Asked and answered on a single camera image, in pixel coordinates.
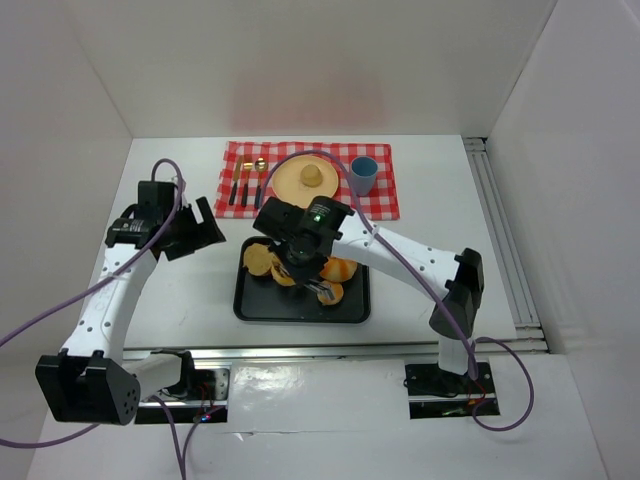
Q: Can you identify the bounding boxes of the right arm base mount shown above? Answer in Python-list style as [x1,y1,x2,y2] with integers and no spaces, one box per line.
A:
[403,362,500,419]

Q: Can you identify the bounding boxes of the silver metal tongs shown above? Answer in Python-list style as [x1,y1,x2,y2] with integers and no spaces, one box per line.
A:
[271,266,336,301]

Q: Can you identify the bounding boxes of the red checkered cloth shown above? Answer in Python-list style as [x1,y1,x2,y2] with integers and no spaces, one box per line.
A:
[214,141,400,221]

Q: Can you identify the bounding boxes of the blue cup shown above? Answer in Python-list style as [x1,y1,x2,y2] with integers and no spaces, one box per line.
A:
[350,156,378,197]

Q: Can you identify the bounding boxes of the small round tan muffin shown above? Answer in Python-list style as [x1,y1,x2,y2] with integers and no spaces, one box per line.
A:
[300,164,323,188]

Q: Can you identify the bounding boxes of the flat brown speckled bread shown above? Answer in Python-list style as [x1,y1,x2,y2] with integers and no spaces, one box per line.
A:
[243,243,274,277]

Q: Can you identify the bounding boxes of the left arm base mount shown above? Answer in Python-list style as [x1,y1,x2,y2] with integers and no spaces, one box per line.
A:
[125,355,231,425]

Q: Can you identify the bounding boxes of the yellow plate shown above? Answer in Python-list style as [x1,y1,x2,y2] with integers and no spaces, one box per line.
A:
[271,155,340,208]

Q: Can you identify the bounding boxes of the orange ring donut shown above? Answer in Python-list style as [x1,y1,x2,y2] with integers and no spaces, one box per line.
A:
[271,265,296,287]

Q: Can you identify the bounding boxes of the gold spoon black handle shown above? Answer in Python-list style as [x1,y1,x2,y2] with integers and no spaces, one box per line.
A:
[254,157,268,210]

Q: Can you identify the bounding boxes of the aluminium front rail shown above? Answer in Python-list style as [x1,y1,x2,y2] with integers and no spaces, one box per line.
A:
[119,341,446,362]

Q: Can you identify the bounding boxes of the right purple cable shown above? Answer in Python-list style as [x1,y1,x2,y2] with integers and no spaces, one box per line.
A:
[257,149,535,432]

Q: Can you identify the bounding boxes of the gold knife black handle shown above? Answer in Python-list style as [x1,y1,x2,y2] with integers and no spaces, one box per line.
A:
[228,155,244,205]

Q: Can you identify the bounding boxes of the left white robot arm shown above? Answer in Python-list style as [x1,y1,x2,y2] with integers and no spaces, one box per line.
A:
[35,181,225,425]

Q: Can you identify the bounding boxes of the small round orange bun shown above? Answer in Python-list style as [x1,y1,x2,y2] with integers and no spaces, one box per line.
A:
[317,281,344,306]

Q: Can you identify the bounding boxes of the black tray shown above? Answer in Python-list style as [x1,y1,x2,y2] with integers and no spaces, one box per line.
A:
[233,236,371,324]

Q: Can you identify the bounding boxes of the purple cable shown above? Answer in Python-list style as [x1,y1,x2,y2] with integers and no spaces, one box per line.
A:
[0,158,211,480]
[257,149,535,432]

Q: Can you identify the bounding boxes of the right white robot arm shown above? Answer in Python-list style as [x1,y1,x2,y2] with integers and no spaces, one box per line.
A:
[253,196,484,380]

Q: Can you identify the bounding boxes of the gold fork black handle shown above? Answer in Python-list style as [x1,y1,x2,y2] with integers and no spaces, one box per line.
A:
[241,156,254,208]

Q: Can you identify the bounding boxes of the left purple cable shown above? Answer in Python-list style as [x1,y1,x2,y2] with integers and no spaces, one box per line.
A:
[0,158,211,480]

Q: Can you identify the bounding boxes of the large swirled orange bun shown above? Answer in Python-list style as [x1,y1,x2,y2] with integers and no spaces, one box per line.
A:
[319,257,358,283]

